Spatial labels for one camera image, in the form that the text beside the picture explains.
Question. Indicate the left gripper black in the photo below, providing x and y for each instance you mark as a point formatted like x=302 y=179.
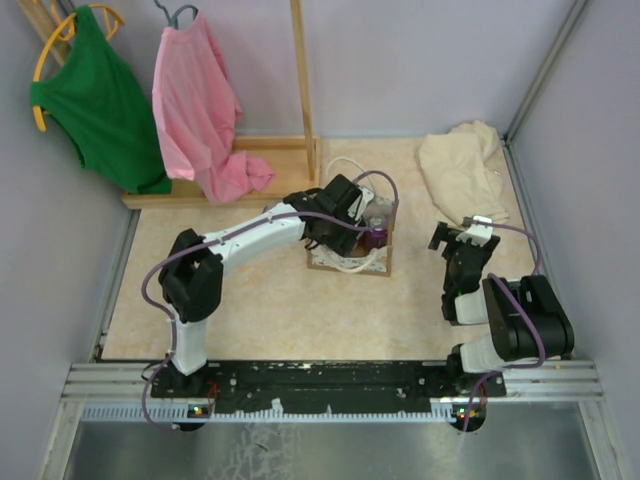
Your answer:
x=341 y=244

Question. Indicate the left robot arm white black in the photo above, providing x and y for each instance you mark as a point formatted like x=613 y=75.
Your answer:
x=192 y=281

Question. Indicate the aluminium frame rail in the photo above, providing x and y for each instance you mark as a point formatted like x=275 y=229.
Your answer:
x=122 y=390

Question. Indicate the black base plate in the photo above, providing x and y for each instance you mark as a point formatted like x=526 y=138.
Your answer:
x=315 y=387

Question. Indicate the pink shirt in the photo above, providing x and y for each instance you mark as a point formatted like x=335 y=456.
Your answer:
x=196 y=113

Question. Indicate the wooden clothes rack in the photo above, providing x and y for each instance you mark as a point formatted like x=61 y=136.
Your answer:
x=295 y=159

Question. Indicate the purple can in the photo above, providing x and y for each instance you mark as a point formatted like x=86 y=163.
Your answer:
x=376 y=236

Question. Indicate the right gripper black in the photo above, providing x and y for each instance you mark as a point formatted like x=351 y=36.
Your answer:
x=446 y=234

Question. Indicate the yellow clothes hanger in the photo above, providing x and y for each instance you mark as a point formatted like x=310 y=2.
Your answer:
x=64 y=32

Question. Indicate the cream folded cloth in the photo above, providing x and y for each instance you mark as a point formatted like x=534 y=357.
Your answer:
x=454 y=168

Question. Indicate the green tank top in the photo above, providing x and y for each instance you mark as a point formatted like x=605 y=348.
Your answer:
x=97 y=101

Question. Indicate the canvas tote bag patterned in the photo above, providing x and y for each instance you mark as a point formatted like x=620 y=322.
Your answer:
x=376 y=262

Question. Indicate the grey clothes hanger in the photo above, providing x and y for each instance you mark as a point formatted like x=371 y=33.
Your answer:
x=172 y=18

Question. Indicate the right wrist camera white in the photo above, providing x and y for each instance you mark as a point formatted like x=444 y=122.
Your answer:
x=478 y=228

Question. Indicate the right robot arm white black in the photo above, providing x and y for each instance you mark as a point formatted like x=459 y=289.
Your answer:
x=527 y=323

